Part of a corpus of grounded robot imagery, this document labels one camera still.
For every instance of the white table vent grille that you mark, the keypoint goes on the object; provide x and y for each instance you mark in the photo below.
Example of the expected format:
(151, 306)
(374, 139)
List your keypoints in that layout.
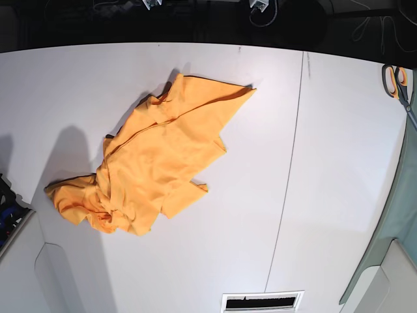
(286, 301)

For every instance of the orange handled scissors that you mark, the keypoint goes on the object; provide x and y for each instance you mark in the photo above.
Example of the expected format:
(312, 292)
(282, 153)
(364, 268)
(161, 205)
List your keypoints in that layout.
(395, 83)

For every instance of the black blue items bin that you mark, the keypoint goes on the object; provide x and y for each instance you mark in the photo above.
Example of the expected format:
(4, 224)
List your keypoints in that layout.
(12, 213)

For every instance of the white bracket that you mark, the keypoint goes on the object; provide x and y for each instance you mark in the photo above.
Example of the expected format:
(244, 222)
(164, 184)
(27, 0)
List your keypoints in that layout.
(259, 4)
(149, 4)

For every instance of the grey green cloth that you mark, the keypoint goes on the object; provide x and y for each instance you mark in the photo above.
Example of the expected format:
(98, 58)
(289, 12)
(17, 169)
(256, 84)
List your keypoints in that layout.
(385, 278)

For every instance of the white bracket right top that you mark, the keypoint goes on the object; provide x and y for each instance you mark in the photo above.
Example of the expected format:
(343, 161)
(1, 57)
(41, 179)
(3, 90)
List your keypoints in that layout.
(259, 4)

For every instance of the white bracket left top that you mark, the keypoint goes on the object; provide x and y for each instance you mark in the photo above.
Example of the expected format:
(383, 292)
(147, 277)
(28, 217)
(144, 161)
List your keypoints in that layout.
(149, 4)

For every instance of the orange yellow t-shirt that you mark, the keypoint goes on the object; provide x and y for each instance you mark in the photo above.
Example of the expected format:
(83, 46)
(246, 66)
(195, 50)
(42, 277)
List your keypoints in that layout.
(149, 166)

